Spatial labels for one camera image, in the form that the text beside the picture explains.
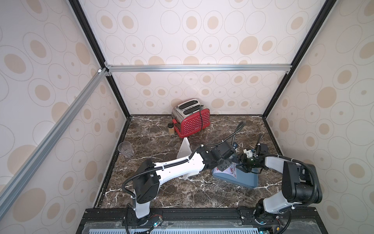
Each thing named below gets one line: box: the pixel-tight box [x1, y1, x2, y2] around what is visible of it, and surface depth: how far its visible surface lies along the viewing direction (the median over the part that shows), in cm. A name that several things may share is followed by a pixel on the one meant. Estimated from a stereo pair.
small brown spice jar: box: [167, 122, 175, 137], surface depth 105 cm
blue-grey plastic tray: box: [212, 167, 259, 189], surface depth 87 cm
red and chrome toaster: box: [171, 98, 211, 139], surface depth 102 cm
